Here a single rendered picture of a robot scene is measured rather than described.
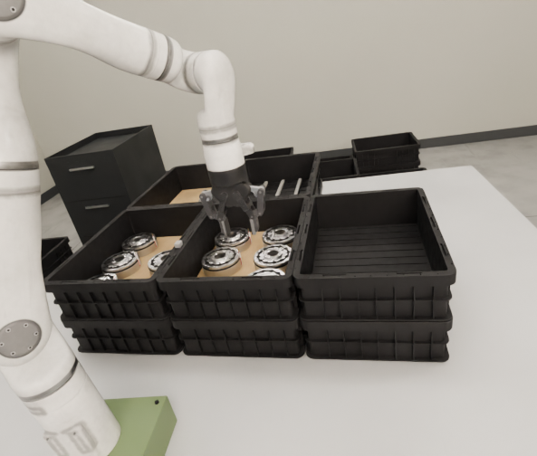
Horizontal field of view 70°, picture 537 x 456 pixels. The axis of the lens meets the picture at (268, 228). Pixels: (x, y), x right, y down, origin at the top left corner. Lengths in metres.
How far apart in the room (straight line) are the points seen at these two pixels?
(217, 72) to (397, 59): 3.55
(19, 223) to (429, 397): 0.74
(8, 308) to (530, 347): 0.94
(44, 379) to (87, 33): 0.49
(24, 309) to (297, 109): 3.76
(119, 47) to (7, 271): 0.34
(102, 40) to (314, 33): 3.55
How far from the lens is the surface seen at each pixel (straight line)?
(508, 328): 1.02
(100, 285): 0.94
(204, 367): 0.96
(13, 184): 0.58
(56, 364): 0.70
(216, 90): 0.69
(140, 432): 0.80
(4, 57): 0.64
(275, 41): 4.10
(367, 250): 1.01
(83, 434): 0.76
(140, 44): 0.64
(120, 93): 4.63
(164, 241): 1.25
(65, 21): 0.59
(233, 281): 0.79
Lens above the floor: 1.36
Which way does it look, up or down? 27 degrees down
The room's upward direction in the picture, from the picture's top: 11 degrees counter-clockwise
